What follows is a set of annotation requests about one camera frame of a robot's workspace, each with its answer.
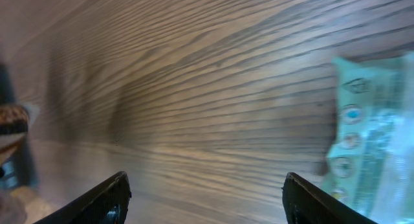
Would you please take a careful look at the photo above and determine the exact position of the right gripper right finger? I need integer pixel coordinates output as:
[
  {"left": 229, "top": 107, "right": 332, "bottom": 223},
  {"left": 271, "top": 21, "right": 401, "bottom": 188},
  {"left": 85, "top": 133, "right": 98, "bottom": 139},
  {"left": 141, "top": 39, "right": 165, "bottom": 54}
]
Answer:
[{"left": 282, "top": 172, "right": 375, "bottom": 224}]

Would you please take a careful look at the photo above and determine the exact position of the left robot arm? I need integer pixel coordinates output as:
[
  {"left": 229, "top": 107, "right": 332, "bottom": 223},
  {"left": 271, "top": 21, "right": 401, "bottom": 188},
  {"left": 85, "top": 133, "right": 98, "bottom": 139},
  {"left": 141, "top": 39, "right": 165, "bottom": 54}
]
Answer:
[{"left": 1, "top": 62, "right": 38, "bottom": 223}]

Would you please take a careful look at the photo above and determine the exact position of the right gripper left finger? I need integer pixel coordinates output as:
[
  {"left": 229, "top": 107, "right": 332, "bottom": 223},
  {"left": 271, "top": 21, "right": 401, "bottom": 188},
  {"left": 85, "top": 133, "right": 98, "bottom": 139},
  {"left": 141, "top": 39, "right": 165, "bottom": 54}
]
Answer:
[{"left": 34, "top": 171, "right": 131, "bottom": 224}]

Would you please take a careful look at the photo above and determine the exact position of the mint green snack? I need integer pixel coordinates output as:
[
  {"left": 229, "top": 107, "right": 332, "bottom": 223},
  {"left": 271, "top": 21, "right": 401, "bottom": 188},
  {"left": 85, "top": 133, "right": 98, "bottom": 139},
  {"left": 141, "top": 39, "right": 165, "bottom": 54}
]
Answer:
[{"left": 321, "top": 52, "right": 413, "bottom": 223}]

